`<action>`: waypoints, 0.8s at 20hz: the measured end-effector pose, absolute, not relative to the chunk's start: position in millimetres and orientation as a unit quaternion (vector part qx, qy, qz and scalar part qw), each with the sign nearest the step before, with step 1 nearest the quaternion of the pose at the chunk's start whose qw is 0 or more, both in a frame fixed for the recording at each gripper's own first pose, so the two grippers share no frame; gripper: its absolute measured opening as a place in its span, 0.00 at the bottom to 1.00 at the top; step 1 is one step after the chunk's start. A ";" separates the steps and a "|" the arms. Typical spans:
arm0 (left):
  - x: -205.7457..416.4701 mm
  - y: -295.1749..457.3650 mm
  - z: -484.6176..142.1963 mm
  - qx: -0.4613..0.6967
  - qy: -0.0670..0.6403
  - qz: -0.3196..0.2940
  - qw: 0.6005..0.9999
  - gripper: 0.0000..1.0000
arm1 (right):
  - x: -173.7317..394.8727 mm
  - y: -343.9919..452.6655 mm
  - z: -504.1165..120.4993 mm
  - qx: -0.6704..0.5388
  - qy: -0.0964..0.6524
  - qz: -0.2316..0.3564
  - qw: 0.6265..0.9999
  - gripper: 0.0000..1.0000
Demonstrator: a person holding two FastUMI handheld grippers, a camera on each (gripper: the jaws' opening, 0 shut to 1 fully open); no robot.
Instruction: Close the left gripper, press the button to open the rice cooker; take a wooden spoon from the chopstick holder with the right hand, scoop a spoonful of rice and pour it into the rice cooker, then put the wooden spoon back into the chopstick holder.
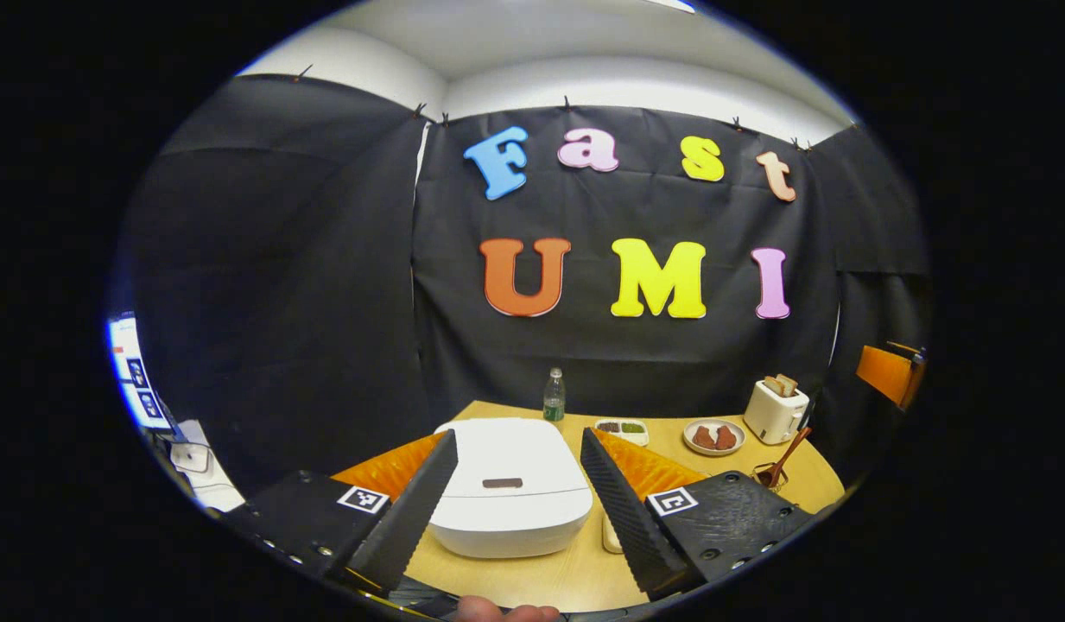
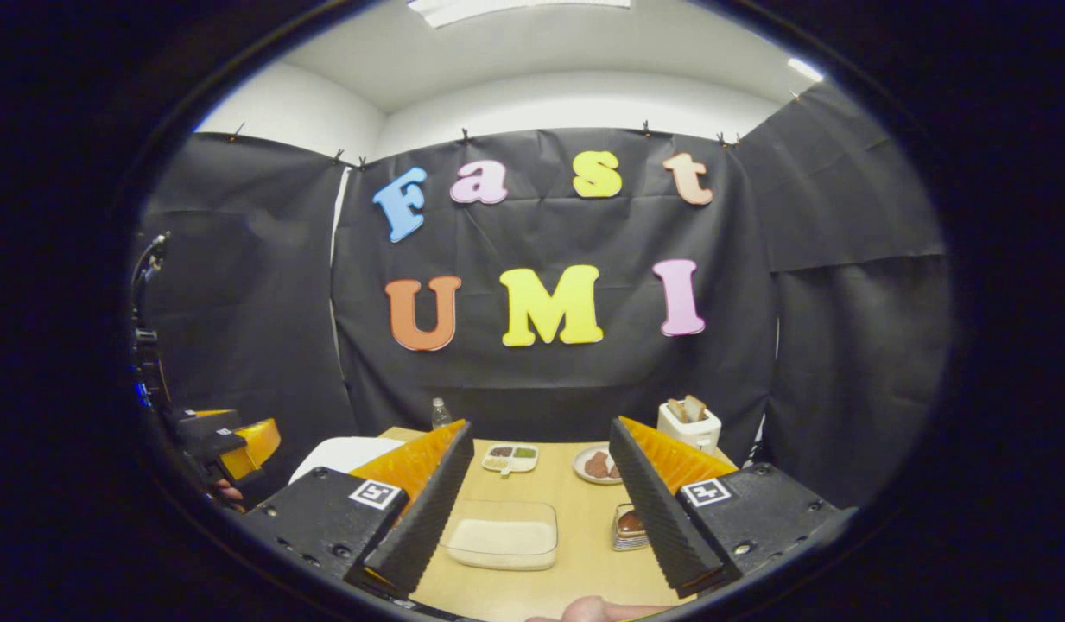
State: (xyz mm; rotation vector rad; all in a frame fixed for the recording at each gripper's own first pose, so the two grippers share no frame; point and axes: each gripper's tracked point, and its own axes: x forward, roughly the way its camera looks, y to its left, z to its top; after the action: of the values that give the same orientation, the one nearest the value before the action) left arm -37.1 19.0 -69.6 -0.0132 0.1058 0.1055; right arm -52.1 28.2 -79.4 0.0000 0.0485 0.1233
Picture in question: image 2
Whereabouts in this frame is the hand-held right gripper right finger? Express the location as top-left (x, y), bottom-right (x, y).
top-left (608, 416), bottom-right (857, 599)

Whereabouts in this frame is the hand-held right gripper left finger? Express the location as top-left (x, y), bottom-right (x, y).
top-left (243, 419), bottom-right (475, 600)

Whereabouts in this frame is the metal chopstick holder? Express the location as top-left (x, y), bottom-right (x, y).
top-left (611, 504), bottom-right (650, 553)

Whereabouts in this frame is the clear rice container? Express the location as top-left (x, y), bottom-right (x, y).
top-left (441, 499), bottom-right (560, 572)

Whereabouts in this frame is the white rice cooker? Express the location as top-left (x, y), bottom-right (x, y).
top-left (288, 436), bottom-right (406, 486)

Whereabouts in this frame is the white round plate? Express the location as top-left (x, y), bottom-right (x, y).
top-left (572, 445), bottom-right (624, 486)

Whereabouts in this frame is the white toaster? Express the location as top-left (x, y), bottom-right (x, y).
top-left (656, 399), bottom-right (723, 458)

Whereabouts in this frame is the white divided grain dish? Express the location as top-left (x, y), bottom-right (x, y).
top-left (481, 443), bottom-right (541, 479)

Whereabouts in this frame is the black backdrop cloth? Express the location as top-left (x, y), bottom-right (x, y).
top-left (135, 82), bottom-right (952, 511)

